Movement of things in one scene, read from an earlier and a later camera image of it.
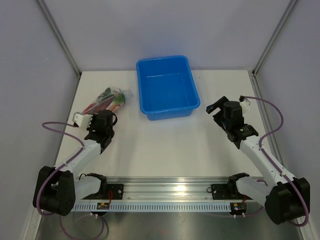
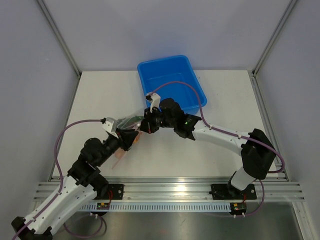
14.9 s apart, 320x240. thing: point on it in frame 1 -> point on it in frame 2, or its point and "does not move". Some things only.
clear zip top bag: (111, 99) -> (133, 122)
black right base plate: (227, 192) does not move
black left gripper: (91, 128) -> (127, 137)
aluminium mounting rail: (166, 189) does not move
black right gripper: (218, 104) -> (147, 124)
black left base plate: (114, 191) does not move
